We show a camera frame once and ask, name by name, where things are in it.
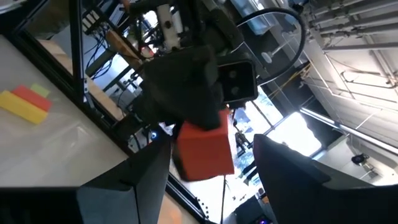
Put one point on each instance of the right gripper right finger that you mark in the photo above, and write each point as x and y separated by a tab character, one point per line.
298	193

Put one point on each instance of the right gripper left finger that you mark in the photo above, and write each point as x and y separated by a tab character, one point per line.
133	193

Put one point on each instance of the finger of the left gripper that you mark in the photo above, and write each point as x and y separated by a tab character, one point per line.
202	115

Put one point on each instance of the red wooden block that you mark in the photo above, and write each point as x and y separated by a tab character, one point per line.
205	155

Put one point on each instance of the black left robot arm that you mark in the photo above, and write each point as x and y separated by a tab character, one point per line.
192	21

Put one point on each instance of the wooden table board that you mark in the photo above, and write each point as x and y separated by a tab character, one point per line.
102	99

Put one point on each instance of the small green cube block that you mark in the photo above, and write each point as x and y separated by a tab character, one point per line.
41	90

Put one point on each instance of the red flat rectangular block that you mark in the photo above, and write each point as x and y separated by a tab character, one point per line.
32	98

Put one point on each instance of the yellow flat rectangular block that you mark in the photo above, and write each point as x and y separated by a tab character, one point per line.
21	107

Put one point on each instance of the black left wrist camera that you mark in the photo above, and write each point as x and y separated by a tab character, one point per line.
237	81

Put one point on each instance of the black aluminium table frame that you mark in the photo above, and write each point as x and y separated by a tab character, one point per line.
76	46

